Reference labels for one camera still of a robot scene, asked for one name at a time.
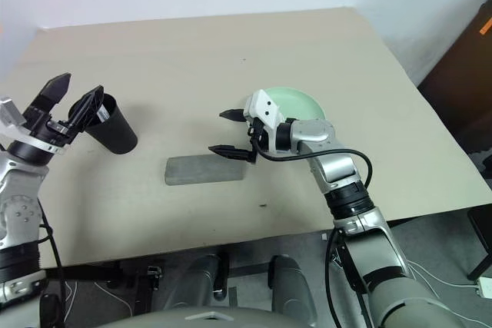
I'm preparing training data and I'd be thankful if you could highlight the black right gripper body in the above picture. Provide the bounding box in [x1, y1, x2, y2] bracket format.
[245, 114, 271, 164]

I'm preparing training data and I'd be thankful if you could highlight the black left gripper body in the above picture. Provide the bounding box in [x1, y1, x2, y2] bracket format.
[22, 104, 85, 147]

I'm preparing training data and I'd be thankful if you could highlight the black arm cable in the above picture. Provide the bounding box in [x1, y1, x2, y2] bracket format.
[37, 197, 67, 328]
[251, 128, 374, 191]

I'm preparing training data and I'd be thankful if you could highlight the white power strip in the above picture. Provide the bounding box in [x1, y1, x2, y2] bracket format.
[474, 275, 492, 299]

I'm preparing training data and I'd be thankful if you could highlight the grey robot torso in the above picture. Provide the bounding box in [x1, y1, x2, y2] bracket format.
[95, 299, 320, 328]

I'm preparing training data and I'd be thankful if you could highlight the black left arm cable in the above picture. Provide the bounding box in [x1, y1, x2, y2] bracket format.
[37, 197, 67, 328]

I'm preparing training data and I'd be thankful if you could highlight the dark brown cabinet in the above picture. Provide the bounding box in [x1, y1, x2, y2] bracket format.
[417, 0, 492, 162]

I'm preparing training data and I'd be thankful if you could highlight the grey glasses case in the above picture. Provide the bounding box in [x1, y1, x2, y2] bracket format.
[164, 154, 245, 187]

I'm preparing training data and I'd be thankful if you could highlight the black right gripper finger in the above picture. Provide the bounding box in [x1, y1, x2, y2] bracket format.
[208, 144, 258, 164]
[218, 108, 247, 122]

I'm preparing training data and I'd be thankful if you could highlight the light green plate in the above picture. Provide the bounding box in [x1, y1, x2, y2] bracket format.
[264, 85, 327, 122]

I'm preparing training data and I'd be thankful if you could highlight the black table frame bar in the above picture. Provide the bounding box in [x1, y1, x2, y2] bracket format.
[45, 259, 155, 281]

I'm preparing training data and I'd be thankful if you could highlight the white floor cable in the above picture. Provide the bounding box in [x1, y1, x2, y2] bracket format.
[61, 280, 136, 320]

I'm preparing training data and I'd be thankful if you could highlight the metal table clamp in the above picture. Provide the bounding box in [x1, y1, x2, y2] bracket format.
[332, 246, 347, 268]

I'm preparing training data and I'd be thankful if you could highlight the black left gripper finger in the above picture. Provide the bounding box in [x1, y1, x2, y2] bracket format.
[28, 71, 72, 114]
[68, 84, 106, 135]

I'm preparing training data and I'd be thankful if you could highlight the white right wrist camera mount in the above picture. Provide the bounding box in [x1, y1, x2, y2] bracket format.
[243, 88, 288, 152]

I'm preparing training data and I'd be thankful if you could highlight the grey rounded robot leg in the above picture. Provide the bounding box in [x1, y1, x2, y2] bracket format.
[268, 254, 317, 316]
[164, 253, 231, 310]

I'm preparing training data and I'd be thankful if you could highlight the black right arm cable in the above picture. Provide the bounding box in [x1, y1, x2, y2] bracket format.
[251, 128, 374, 191]

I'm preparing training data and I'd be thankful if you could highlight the black plastic cup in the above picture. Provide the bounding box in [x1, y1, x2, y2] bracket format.
[68, 91, 139, 156]

